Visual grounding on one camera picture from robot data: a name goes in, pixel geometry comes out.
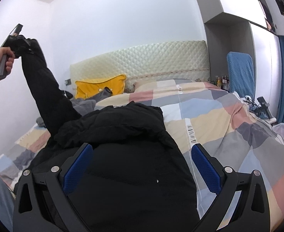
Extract cream quilted headboard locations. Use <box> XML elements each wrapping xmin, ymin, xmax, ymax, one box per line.
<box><xmin>70</xmin><ymin>40</ymin><xmax>210</xmax><ymax>92</ymax></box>

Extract blue towel on chair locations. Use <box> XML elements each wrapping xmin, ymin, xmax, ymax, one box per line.
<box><xmin>226</xmin><ymin>51</ymin><xmax>255</xmax><ymax>100</ymax></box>

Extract black tripod stand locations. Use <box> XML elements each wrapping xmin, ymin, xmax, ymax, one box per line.
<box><xmin>243</xmin><ymin>95</ymin><xmax>277</xmax><ymax>125</ymax></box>

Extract grey wardrobe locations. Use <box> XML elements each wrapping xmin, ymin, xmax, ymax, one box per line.
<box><xmin>188</xmin><ymin>0</ymin><xmax>278</xmax><ymax>97</ymax></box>

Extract bottles on side table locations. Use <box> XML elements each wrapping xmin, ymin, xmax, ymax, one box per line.
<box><xmin>211</xmin><ymin>75</ymin><xmax>229</xmax><ymax>91</ymax></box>

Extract grey fleece garment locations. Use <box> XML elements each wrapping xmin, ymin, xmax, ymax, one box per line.
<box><xmin>31</xmin><ymin>86</ymin><xmax>112</xmax><ymax>134</ymax></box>

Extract colourful patchwork duvet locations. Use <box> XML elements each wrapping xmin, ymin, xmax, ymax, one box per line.
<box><xmin>0</xmin><ymin>78</ymin><xmax>284</xmax><ymax>232</ymax></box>

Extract black puffer jacket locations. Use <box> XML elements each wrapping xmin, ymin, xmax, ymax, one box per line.
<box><xmin>21</xmin><ymin>39</ymin><xmax>199</xmax><ymax>231</ymax></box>

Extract wall socket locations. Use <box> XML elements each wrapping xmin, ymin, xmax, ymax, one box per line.
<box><xmin>64</xmin><ymin>79</ymin><xmax>72</xmax><ymax>86</ymax></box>

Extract yellow pillow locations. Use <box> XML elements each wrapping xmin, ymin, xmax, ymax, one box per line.
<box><xmin>75</xmin><ymin>74</ymin><xmax>127</xmax><ymax>99</ymax></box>

